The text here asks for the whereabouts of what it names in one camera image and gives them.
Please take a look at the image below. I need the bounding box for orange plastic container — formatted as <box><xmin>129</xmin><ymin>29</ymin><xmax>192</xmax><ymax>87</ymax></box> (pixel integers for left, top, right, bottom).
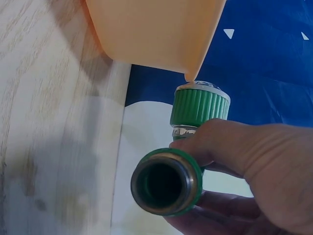
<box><xmin>85</xmin><ymin>0</ymin><xmax>227</xmax><ymax>82</ymax></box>

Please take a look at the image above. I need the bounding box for green ribbed valve pipe fitting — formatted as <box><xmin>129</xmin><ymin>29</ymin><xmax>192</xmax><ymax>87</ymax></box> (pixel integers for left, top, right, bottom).
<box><xmin>130</xmin><ymin>80</ymin><xmax>231</xmax><ymax>217</ymax></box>

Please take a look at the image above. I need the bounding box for person's right hand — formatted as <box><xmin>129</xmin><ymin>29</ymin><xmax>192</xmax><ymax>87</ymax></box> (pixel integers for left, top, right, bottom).
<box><xmin>163</xmin><ymin>118</ymin><xmax>313</xmax><ymax>235</ymax></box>

